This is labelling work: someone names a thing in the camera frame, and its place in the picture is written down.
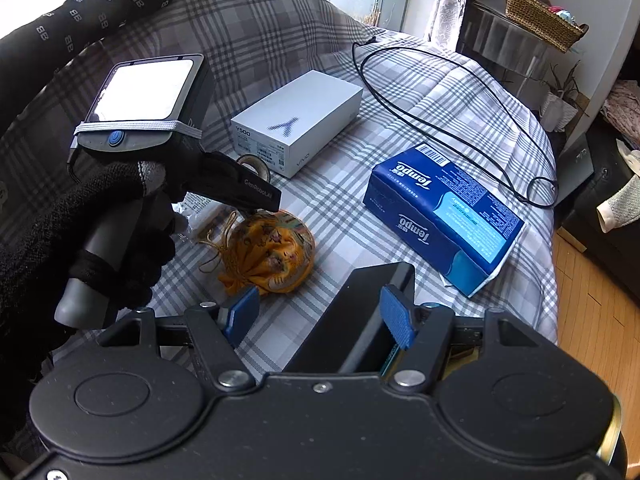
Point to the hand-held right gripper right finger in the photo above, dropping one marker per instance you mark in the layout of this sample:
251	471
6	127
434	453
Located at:
397	320

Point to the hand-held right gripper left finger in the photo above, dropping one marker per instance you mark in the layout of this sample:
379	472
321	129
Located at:
242	315

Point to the orange embroidered pouch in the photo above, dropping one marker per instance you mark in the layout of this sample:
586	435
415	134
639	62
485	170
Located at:
270	250

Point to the person's left forearm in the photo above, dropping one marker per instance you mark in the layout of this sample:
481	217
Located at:
20	360

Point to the person's left hand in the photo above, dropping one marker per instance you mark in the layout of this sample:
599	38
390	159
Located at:
50	230

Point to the black triangular case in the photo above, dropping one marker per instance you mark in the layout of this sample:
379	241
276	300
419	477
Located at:
340	320

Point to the green tape roll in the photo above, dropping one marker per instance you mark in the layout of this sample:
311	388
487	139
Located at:
260	166

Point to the white plastic packet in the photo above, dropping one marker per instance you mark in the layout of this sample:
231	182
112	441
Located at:
197	210

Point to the white phone box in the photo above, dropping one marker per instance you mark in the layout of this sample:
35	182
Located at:
300	115

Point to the blue tissue pack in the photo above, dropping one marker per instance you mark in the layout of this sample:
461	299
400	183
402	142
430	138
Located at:
440	210

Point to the grey plaid bed sheet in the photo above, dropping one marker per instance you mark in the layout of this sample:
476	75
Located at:
425	110

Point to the black trunk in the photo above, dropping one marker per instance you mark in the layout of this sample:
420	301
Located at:
595	195

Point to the grey metal box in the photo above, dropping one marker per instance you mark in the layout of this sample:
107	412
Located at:
575	160

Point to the pale green towel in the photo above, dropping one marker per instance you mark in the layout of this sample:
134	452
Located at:
617	205

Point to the potted plant white pot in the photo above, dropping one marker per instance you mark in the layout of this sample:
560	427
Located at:
557	110

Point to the black white patterned curtain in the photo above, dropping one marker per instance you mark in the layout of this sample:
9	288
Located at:
447	0

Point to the floral fabric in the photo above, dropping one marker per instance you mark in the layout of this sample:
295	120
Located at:
625	110

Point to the wicker basket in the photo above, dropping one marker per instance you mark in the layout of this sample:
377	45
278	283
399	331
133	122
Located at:
540	20

